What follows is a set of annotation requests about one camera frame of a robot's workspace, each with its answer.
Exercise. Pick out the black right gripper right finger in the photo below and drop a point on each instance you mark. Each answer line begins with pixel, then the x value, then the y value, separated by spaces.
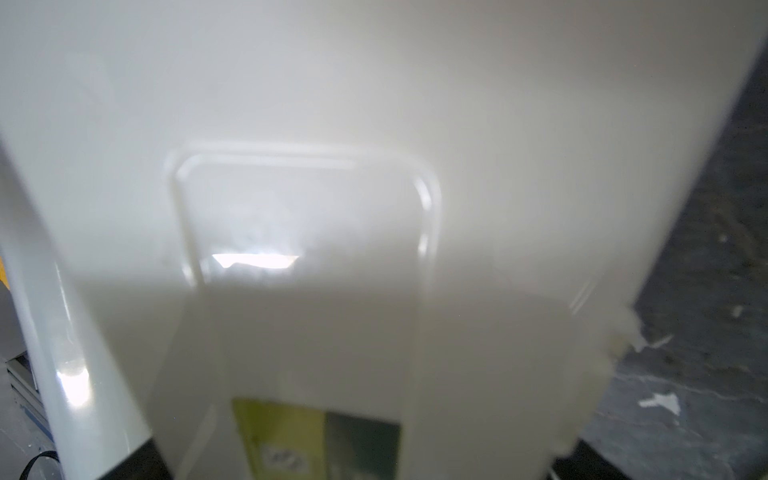
pixel 585 463

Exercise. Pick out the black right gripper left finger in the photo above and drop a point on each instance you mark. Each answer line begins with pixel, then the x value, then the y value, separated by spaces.
pixel 145 463

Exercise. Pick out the cream wrap dispenser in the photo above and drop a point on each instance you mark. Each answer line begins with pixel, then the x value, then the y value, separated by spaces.
pixel 346 239

